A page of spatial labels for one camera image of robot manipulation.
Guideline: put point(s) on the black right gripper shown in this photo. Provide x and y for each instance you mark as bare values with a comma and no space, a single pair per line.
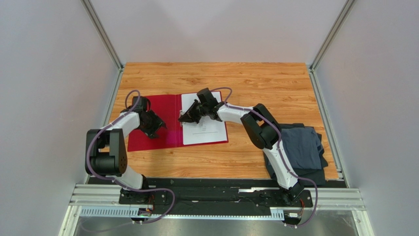
195,110

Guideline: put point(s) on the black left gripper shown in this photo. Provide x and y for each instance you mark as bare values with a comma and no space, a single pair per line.
159,123

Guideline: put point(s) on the white paper sheet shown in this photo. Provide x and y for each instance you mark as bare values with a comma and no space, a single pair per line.
207,131

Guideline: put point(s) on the red plastic folder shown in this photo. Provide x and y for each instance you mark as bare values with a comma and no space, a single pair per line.
167,107

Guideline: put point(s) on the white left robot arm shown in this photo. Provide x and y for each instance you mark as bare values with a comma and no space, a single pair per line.
106,154

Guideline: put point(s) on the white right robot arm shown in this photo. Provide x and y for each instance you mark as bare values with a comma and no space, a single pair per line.
261,127

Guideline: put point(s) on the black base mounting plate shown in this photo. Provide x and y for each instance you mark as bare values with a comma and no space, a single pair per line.
217,197

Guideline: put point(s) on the dark blue folded cloth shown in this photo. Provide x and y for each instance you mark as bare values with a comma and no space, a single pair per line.
304,149

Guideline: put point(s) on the aluminium frame rail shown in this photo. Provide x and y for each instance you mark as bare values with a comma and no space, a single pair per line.
94,210

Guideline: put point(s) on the left aluminium corner post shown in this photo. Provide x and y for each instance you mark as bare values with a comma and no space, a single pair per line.
95,19

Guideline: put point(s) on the aluminium corner post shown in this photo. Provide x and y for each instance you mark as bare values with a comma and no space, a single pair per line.
95,19
342,16

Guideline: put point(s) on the right aluminium corner post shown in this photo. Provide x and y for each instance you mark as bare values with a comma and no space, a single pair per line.
342,16

